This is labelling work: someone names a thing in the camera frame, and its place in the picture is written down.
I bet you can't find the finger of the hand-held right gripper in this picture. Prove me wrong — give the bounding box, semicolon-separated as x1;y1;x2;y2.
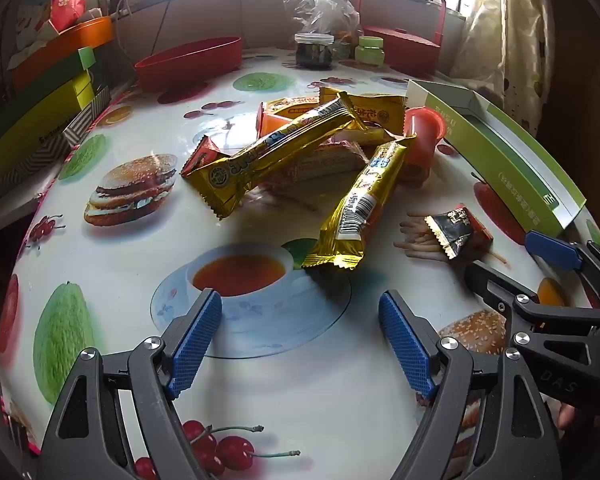
464;261;600;333
525;231;600;311

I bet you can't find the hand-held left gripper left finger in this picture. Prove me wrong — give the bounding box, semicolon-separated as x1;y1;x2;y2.
37;288;223;480

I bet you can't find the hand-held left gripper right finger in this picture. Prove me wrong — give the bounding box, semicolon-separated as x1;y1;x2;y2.
378;290;563;480

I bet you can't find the small black snack packet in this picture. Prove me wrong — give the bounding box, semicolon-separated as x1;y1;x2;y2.
424;204;495;261

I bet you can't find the green and white cardboard box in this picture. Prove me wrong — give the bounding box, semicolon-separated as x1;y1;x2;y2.
405;79;587;238

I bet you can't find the long gold snack bar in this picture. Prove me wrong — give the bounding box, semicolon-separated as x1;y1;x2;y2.
302;140;416;271
187;91;368;221

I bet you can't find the red jelly cup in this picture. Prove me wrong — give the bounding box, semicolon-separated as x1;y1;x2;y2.
402;106;448;166

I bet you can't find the brown snack packet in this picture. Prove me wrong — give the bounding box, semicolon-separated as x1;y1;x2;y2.
180;135;222;177

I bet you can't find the red and white candy packet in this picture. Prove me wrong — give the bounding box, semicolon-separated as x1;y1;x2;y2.
265;142;368;186

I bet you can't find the long yellow snack packet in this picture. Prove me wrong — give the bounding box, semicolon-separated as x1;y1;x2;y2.
319;86;408;128

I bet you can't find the orange jelly cup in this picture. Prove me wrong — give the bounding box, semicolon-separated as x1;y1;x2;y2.
257;102;301;137

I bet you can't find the cream patterned curtain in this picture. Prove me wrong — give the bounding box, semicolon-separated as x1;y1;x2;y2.
450;0;556;136

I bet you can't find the striped flat box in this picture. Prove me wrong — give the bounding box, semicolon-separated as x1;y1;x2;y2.
0;85;111;206

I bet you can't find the green jar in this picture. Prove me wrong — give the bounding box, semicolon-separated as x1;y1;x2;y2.
355;36;385;67

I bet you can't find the yellow-green flat box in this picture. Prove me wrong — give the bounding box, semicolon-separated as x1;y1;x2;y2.
0;71;96;176

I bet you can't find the red oval bowl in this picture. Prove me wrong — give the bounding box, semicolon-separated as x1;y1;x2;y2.
134;36;244;92

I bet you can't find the dark jar with clear lid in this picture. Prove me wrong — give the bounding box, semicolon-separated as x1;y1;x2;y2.
294;32;335;68

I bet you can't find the dark green flat box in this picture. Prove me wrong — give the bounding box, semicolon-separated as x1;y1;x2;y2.
0;46;97;136

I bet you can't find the orange flat box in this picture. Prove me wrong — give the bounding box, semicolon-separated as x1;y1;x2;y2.
10;16;116;93

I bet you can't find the clear plastic bag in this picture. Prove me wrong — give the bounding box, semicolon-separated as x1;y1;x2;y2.
282;0;363;47

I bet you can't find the red basket with handle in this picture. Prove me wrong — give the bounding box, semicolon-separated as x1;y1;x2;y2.
357;0;448;73

